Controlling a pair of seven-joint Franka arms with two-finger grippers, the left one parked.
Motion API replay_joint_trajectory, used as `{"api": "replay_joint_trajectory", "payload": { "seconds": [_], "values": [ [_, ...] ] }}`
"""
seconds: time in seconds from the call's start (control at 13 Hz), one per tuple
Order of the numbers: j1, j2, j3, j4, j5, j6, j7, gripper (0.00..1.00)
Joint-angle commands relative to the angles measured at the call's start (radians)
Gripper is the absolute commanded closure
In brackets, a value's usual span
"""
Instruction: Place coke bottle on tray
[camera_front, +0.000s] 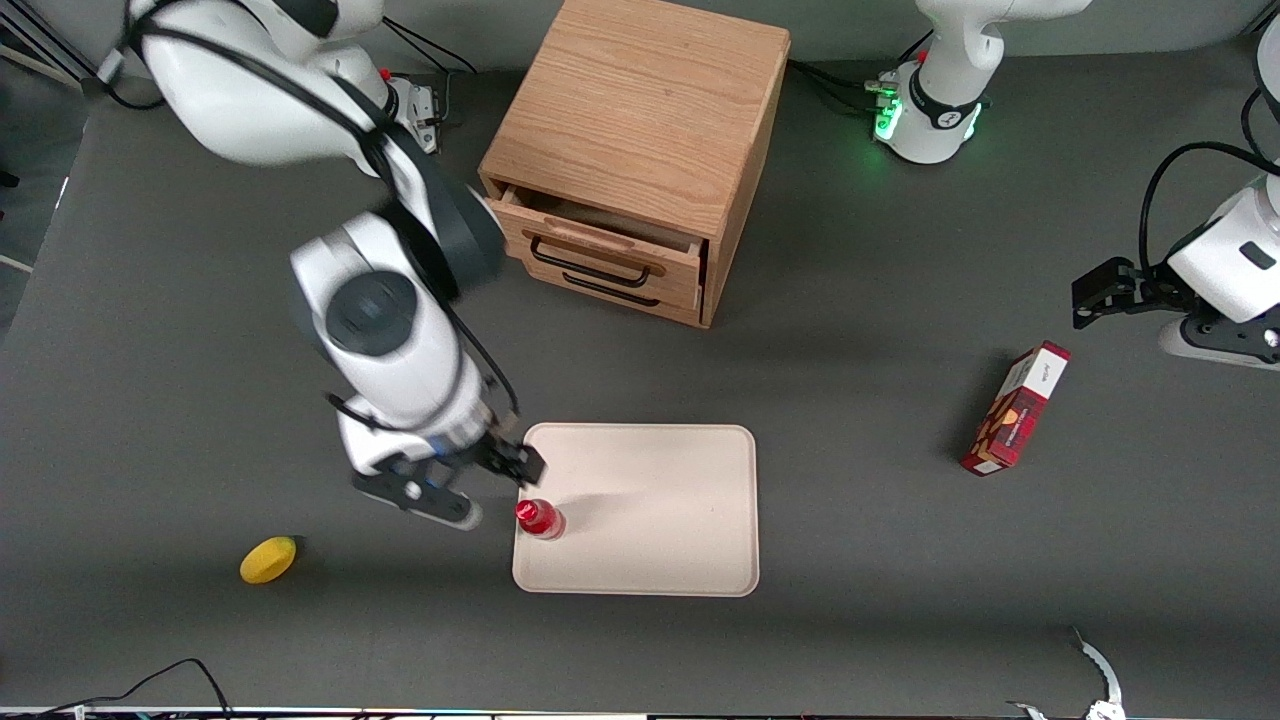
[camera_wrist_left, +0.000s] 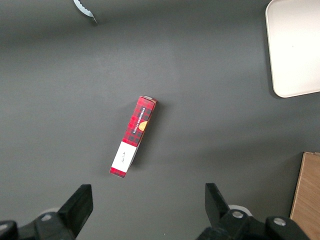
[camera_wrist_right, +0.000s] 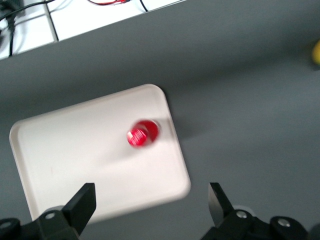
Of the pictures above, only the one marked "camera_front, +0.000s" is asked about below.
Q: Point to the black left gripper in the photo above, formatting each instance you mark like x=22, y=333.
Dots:
x=1143, y=283

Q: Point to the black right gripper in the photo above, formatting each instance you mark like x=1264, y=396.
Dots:
x=497, y=449

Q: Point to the red coke bottle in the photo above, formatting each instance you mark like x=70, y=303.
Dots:
x=540, y=520

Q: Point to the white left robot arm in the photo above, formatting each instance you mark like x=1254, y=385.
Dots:
x=950, y=90

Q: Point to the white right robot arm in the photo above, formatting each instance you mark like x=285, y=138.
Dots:
x=390, y=330

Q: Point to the beige plastic tray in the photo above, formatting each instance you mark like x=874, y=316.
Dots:
x=650, y=510

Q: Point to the red and white carton box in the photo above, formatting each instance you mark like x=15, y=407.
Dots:
x=1015, y=410

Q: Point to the yellow lemon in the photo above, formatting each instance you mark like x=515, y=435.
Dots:
x=267, y=560

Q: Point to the wooden drawer cabinet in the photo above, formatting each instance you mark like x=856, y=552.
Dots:
x=640, y=110

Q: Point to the white curved plastic strip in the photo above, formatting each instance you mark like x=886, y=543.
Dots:
x=1100, y=670

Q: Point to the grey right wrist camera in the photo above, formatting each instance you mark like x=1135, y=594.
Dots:
x=420, y=500

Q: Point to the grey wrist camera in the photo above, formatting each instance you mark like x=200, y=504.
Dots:
x=420, y=500
x=1215, y=345

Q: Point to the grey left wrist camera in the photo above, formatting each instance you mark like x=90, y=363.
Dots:
x=1215, y=345

